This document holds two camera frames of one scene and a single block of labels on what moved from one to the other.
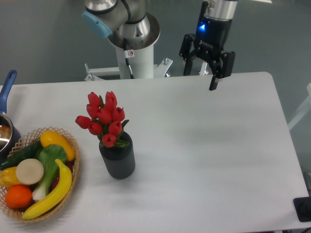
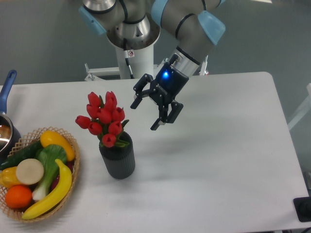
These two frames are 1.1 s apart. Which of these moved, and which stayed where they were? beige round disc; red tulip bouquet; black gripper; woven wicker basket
Moved: black gripper
Stayed: woven wicker basket; beige round disc; red tulip bouquet
